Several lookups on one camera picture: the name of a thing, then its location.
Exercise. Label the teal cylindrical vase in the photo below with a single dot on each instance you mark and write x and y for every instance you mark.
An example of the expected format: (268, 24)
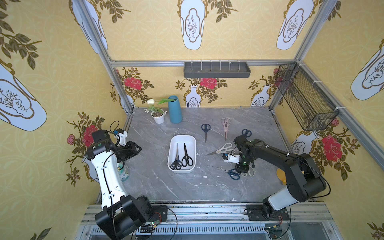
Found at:
(175, 111)

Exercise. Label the dark teal scissors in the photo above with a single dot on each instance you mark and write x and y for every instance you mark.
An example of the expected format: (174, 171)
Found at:
(246, 133)
(206, 128)

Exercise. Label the black wire mesh basket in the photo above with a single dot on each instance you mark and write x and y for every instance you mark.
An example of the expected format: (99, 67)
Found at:
(309, 104)

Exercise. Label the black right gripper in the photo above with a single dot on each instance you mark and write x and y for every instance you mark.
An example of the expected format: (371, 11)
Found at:
(241, 167)

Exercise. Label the yellow watering can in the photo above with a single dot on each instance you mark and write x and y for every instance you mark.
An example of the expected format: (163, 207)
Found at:
(282, 176)

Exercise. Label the dark teal scissors back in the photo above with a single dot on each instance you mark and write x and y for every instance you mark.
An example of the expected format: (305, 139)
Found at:
(206, 128)

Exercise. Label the white handled scissors front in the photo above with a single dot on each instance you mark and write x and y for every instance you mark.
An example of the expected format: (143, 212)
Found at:
(250, 173)

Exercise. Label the pink scissors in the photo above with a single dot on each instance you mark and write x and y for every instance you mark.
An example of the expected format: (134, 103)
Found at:
(226, 123)

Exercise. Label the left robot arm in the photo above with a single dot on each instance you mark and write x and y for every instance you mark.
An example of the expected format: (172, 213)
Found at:
(121, 214)

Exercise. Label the black scissors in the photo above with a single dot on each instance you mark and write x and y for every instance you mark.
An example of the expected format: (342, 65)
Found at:
(187, 161)

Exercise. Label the blue grey handled scissors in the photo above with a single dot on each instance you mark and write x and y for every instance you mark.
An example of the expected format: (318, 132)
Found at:
(176, 164)

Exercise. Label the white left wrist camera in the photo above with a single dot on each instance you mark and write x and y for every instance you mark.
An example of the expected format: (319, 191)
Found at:
(121, 135)

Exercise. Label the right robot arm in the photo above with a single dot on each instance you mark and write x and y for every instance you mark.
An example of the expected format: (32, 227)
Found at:
(304, 180)

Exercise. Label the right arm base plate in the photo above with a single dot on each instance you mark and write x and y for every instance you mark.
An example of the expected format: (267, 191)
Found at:
(260, 212)

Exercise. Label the white artificial tulip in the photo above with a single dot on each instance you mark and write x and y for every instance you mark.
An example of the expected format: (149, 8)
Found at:
(162, 101)

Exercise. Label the tape roll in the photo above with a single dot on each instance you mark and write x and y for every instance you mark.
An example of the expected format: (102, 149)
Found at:
(123, 171)

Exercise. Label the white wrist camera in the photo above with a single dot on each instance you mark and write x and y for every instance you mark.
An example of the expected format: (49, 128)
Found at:
(229, 158)
(121, 135)

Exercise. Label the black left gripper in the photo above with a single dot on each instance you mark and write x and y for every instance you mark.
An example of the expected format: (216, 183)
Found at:
(132, 148)

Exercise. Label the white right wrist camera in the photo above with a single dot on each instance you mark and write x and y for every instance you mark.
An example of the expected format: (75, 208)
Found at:
(229, 158)

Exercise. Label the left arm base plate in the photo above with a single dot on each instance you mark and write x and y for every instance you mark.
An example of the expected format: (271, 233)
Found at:
(160, 212)

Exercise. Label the grey wall shelf rack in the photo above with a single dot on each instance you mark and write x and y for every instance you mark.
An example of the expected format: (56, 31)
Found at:
(216, 69)

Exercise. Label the cream white kitchen scissors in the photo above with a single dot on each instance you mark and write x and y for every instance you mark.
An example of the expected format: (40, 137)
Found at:
(226, 148)

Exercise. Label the white plastic storage box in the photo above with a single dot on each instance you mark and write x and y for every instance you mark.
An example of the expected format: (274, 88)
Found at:
(190, 142)

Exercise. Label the small teal scissors front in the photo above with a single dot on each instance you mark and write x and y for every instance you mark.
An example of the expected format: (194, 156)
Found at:
(234, 175)

